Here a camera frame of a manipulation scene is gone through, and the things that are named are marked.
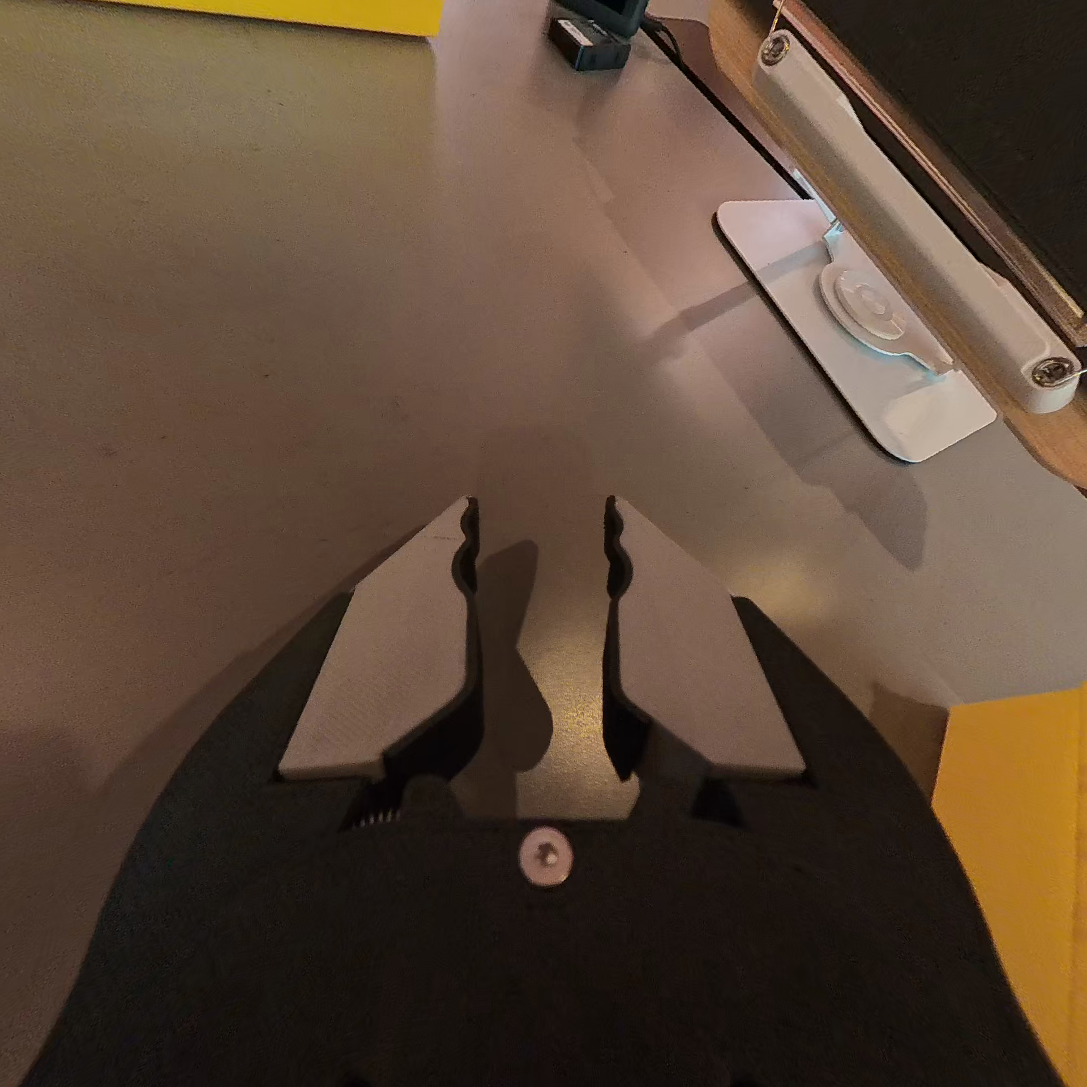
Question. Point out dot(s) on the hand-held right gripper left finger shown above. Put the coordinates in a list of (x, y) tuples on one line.
[(391, 671)]

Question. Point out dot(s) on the small black labelled box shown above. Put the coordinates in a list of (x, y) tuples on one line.
[(590, 49)]

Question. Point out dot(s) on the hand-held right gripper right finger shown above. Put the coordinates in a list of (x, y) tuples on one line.
[(696, 671)]

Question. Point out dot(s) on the black sheet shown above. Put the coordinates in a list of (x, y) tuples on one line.
[(976, 102)]

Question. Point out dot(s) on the wooden book stand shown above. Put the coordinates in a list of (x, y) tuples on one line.
[(858, 144)]

